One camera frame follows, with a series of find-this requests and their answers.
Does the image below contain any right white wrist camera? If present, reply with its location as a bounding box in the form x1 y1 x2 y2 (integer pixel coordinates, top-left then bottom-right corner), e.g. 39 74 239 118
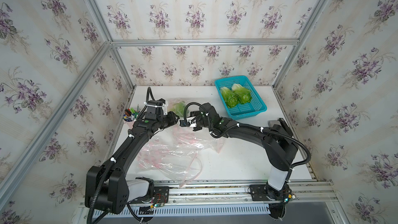
187 115 202 128

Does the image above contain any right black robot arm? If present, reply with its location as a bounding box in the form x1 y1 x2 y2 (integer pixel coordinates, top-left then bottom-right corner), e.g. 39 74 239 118
180 102 312 220

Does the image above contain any green chinese cabbage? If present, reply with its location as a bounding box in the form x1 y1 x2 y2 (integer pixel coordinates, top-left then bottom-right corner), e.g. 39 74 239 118
220 87 239 108

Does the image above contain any pink pen cup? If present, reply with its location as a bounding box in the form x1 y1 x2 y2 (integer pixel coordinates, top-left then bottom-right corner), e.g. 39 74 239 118
123 119 135 129

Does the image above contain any clear zip-top bag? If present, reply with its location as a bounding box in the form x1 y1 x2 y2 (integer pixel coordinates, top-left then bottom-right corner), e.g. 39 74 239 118
136 139 203 187
164 99 201 127
172 127 226 153

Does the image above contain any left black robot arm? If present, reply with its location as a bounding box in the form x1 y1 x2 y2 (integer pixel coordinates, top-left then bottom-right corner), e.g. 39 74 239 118
85 88 179 224

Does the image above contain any teal plastic basket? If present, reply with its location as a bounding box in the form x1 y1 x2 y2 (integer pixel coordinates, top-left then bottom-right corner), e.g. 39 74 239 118
215 76 267 120

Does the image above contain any grey whiteboard eraser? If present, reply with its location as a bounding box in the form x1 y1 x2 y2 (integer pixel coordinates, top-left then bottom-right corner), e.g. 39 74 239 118
268 118 293 138

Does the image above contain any coloured pens bundle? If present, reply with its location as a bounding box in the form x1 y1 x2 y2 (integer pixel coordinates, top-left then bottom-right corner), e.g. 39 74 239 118
123 108 140 122

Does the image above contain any bagged cabbage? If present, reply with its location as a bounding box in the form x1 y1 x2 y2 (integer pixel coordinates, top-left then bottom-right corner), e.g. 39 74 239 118
172 101 186 117
231 84 252 104

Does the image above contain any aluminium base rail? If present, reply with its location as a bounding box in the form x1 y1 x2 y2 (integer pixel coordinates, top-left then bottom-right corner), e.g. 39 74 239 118
77 179 340 208

